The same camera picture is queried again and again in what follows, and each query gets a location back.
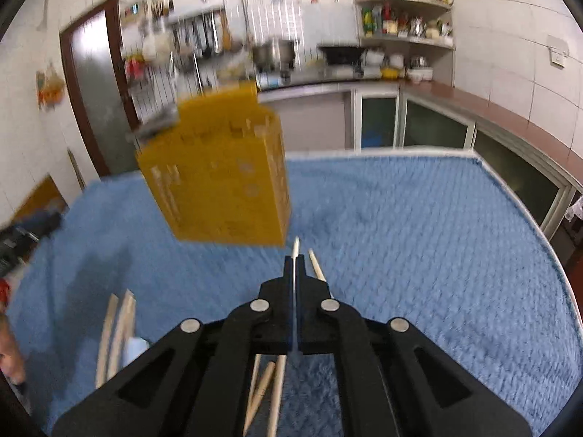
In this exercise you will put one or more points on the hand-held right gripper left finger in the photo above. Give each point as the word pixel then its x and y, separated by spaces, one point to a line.
pixel 289 291

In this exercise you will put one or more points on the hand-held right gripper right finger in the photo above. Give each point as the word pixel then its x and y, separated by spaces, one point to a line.
pixel 301 291

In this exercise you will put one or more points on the yellow perforated utensil holder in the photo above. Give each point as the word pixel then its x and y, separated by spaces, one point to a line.
pixel 223 173

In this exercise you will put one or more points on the person's left hand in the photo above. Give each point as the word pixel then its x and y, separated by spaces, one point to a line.
pixel 10 350

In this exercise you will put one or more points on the wooden chair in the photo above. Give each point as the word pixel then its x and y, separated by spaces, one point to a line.
pixel 38 198

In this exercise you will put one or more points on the wooden stick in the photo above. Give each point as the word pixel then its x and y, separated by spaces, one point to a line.
pixel 76 168

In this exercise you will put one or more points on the blue quilted blanket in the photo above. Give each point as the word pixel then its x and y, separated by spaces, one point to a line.
pixel 432 246

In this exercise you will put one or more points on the light blue plastic spoon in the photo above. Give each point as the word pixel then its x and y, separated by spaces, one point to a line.
pixel 135 349

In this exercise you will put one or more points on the brown framed door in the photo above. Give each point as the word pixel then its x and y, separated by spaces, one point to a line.
pixel 98 91

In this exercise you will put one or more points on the yellow bowl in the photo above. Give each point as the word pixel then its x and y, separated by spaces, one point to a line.
pixel 391 73

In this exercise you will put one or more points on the steel cooking pot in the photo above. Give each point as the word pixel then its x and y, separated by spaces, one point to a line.
pixel 273 54

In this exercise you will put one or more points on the black wok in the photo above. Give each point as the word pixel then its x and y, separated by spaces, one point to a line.
pixel 339 54

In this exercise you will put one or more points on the kitchen counter with cabinets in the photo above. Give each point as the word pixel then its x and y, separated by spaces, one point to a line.
pixel 478 114

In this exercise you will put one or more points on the corner shelf with bottles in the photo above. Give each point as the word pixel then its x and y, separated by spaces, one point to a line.
pixel 405 25

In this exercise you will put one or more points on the orange wall sticker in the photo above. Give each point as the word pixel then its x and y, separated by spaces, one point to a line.
pixel 51 87

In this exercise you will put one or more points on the white wall socket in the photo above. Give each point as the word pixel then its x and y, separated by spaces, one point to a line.
pixel 558 54

